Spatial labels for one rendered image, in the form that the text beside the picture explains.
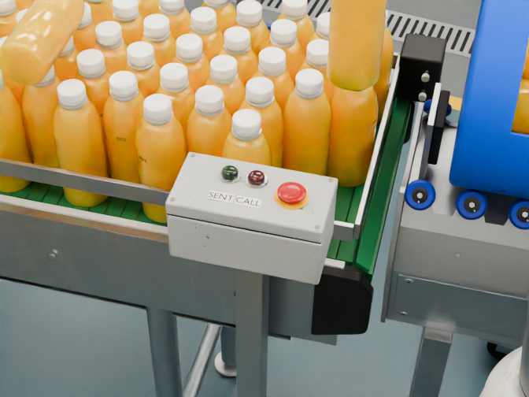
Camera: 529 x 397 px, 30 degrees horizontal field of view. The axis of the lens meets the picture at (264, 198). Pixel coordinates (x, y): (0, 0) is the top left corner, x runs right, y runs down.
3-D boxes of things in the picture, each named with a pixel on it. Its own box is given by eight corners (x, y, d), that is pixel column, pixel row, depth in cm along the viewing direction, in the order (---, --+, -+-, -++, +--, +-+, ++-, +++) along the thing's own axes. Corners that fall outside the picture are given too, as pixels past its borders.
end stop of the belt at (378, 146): (358, 239, 139) (360, 224, 137) (353, 238, 139) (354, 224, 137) (401, 70, 166) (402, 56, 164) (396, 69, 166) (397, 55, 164)
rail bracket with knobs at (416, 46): (432, 118, 165) (441, 69, 158) (390, 111, 167) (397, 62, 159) (439, 83, 172) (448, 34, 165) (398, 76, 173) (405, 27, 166)
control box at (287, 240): (318, 286, 126) (322, 231, 119) (168, 256, 129) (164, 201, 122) (333, 231, 133) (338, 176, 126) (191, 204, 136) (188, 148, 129)
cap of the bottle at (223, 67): (230, 61, 145) (230, 51, 144) (241, 76, 142) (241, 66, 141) (205, 68, 144) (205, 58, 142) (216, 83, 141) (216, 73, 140)
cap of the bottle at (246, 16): (233, 12, 154) (233, 1, 153) (257, 7, 155) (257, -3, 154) (242, 25, 151) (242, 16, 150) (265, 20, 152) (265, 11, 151)
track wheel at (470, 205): (480, 184, 141) (479, 183, 143) (450, 197, 142) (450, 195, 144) (493, 213, 141) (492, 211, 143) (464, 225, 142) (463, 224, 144)
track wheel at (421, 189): (438, 183, 142) (438, 181, 144) (407, 177, 143) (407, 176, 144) (432, 213, 142) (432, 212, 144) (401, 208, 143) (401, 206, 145)
